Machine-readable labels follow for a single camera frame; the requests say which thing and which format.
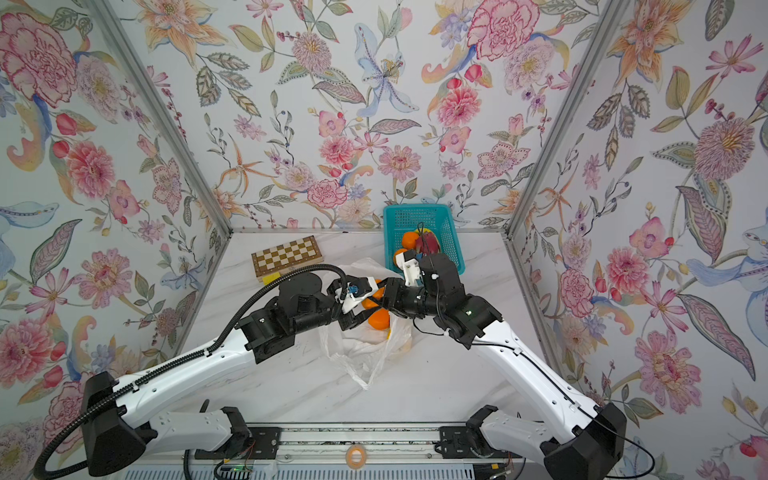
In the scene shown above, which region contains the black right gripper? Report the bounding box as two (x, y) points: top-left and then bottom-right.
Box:
(369, 280), (444, 323)

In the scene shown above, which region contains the red dragon fruit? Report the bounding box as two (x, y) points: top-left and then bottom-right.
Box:
(415, 231), (441, 256)

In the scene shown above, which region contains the orange fruit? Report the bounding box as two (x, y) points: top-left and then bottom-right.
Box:
(401, 231), (419, 250)
(367, 309), (391, 331)
(393, 248), (408, 266)
(361, 287), (385, 310)

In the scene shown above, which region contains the translucent white plastic bag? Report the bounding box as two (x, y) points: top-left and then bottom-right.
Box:
(317, 257), (415, 391)

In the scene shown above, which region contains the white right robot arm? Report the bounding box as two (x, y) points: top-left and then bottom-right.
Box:
(382, 250), (627, 479)

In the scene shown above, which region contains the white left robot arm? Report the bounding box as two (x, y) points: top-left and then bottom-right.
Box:
(81, 271), (378, 477)

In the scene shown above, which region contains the yellow foam block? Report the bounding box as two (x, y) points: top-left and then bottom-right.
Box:
(262, 272), (281, 285)

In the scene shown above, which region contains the wooden chess board box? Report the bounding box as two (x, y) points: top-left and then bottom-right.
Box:
(251, 235), (324, 280)

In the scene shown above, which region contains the teal plastic basket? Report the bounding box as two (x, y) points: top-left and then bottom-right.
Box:
(382, 204), (465, 274)

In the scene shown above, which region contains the beige tape roll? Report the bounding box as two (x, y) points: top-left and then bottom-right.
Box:
(345, 444), (367, 470)

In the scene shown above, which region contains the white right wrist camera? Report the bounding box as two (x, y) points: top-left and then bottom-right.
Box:
(397, 250), (421, 287)

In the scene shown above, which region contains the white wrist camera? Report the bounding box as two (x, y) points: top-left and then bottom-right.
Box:
(335, 276), (378, 314)
(397, 250), (421, 287)

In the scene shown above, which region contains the thin black right cable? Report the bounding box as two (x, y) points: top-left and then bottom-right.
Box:
(410, 224), (657, 480)

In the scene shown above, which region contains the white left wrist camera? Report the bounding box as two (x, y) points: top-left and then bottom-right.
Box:
(335, 276), (378, 314)

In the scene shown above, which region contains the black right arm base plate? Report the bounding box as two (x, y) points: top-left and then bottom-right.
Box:
(434, 405), (519, 460)

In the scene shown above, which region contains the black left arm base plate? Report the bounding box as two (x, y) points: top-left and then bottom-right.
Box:
(193, 407), (282, 460)

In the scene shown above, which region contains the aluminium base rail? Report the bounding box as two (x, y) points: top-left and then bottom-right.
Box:
(95, 422), (613, 466)

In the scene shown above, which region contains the black corrugated cable conduit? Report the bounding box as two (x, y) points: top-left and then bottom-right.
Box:
(32, 263), (350, 480)

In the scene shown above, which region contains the aluminium corner post right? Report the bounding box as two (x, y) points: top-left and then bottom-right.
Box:
(506, 0), (627, 240)

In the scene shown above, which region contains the aluminium corner post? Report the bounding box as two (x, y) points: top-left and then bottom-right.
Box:
(84, 0), (233, 241)
(506, 0), (627, 240)

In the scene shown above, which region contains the aluminium corner post left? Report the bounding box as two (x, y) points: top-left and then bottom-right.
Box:
(84, 0), (233, 241)

